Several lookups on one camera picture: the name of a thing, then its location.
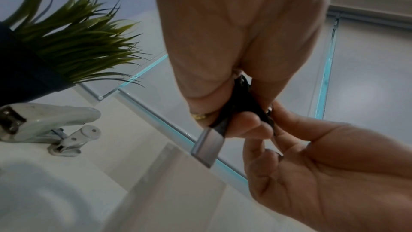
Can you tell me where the gold ring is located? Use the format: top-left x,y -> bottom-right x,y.
190,110 -> 217,122

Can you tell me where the grey oblong device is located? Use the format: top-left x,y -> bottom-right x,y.
0,103 -> 102,143

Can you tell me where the person's right hand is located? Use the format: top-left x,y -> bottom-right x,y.
242,99 -> 412,232

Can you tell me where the wide white roller blind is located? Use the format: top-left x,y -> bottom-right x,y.
118,14 -> 340,183

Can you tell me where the green plant in black pot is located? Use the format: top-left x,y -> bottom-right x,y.
0,0 -> 152,104

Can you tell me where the person's left hand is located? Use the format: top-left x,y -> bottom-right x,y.
149,0 -> 337,139

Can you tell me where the thin black cable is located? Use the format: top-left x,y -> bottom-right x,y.
190,74 -> 278,169

